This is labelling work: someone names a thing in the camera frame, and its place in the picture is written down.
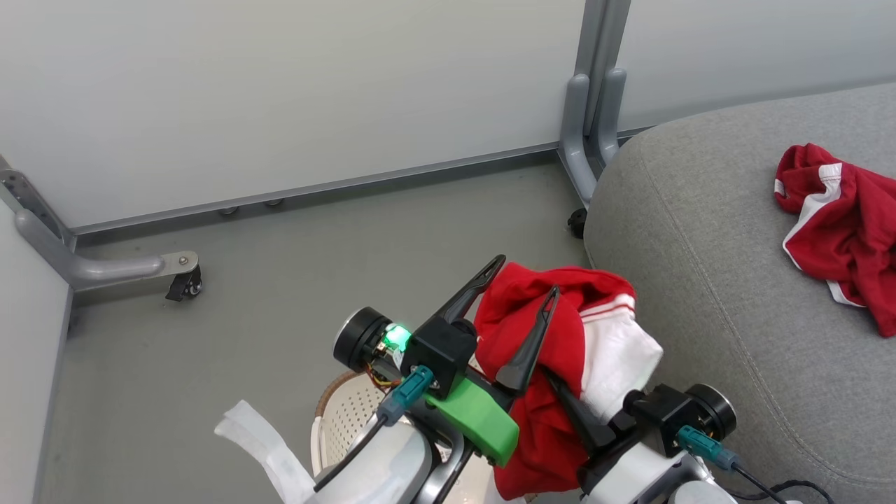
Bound black cable with teal connector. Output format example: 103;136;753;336
314;365;436;492
676;425;837;504

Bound grey fabric sofa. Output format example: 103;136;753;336
583;83;896;504

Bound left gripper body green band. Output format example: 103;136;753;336
423;374;521;468

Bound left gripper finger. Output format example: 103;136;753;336
494;286;561;393
434;255;507;325

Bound grey double partition post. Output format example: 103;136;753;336
558;0;632;208

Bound grey partition bottom rail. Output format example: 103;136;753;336
72;143;562;246

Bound grey partition post with foot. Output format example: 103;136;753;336
0;155;200;292

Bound red garment with white trim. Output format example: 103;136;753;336
773;143;896;338

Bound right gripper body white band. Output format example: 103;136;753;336
578;419;677;504

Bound beige perforated laundry basket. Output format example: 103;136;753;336
310;370;505;504

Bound white fabric strip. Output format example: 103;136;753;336
213;399;317;504

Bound red and white garment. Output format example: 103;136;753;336
472;262;664;501

